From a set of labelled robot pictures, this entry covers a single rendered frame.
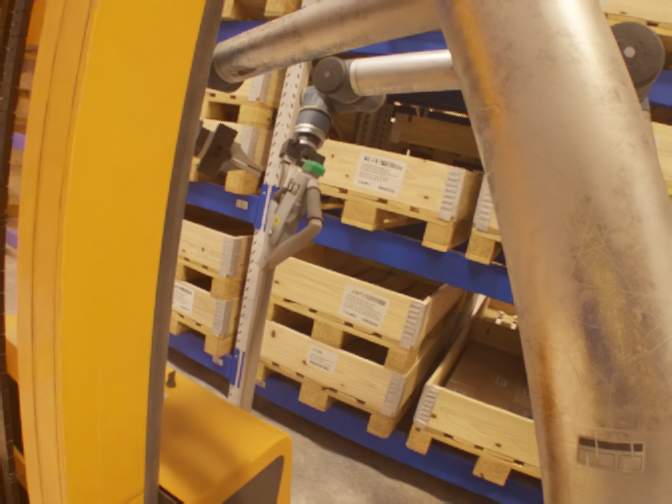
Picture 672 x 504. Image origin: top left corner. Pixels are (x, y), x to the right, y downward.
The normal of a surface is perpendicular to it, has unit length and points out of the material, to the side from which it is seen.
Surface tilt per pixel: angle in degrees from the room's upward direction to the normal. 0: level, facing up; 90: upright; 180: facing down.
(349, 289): 91
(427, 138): 90
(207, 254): 90
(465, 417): 90
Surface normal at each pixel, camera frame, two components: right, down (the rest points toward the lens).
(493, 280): -0.46, 0.09
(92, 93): 0.87, 0.27
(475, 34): -0.89, 0.10
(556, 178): -0.70, 0.03
